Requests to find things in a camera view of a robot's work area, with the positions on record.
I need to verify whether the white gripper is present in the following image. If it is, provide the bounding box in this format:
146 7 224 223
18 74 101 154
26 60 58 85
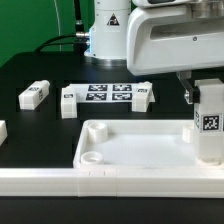
126 4 224 104

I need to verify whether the white desk tabletop tray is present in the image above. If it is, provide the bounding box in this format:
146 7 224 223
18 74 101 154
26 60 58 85
73 120 224 169

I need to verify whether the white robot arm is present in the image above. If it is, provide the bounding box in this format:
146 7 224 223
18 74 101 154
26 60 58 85
85 0 224 104

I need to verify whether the white block at left edge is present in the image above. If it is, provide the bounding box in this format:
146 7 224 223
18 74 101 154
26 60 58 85
0 120 8 146

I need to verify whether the white marker base plate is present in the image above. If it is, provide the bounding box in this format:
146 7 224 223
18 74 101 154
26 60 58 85
64 83 144 103

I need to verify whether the thin white cable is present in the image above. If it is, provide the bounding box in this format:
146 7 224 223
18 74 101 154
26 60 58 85
53 0 63 52

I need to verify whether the black cable on table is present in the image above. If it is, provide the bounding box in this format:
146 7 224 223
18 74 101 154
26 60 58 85
34 31 91 54

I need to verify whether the white L-shaped fence wall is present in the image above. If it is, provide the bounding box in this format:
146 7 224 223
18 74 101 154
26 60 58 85
0 166 224 198

